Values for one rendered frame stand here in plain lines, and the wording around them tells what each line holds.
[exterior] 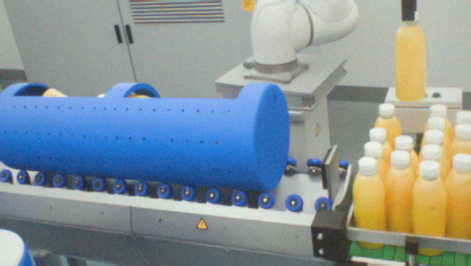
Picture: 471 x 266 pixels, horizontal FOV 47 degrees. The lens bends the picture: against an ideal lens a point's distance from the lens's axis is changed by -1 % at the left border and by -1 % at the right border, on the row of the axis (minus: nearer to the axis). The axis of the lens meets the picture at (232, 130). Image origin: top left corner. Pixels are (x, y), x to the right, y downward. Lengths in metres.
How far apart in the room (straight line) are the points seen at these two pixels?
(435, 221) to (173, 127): 0.66
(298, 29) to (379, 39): 2.30
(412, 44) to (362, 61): 2.86
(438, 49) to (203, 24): 1.73
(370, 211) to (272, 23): 0.80
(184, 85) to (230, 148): 2.06
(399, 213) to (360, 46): 2.96
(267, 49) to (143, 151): 0.62
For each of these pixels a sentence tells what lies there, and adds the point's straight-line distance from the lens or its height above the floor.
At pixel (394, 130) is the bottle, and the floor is 1.06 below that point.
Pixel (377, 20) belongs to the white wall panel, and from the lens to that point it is 4.08.
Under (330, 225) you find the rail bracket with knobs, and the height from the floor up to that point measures 1.00.
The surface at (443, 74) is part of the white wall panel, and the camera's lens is 4.10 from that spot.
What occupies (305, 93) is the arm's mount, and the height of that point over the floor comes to 1.06.
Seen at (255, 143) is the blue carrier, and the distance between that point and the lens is 1.30.
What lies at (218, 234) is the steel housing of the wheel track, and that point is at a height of 0.86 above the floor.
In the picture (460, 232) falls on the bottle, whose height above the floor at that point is 0.95.
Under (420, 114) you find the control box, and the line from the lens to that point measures 1.58.
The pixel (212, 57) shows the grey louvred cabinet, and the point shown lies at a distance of 3.17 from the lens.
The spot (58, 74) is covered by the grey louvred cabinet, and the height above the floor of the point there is 0.65.
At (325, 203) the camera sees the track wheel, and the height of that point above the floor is 0.97.
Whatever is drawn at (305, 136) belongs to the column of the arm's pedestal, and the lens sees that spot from 1.88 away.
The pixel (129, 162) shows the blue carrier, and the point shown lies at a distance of 1.49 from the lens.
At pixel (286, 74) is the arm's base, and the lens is 1.87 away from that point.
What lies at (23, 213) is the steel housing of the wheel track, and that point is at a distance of 1.89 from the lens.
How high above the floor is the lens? 1.71
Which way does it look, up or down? 25 degrees down
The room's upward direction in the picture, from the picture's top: 9 degrees counter-clockwise
